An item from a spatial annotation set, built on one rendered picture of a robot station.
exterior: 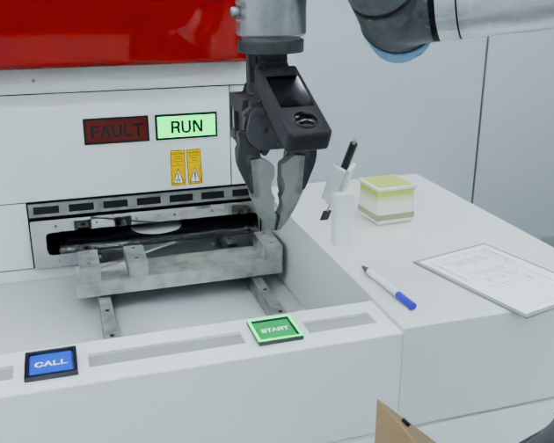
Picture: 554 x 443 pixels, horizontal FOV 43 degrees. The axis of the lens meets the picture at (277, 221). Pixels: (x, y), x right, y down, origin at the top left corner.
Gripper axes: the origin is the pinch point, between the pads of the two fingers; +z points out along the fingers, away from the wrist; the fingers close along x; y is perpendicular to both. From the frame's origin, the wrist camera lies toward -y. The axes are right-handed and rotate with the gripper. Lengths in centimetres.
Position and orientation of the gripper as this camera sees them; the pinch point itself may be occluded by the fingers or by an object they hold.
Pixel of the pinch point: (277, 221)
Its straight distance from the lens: 79.6
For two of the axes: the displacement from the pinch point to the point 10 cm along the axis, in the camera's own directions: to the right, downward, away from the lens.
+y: -3.0, -3.2, 9.0
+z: 0.0, 9.4, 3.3
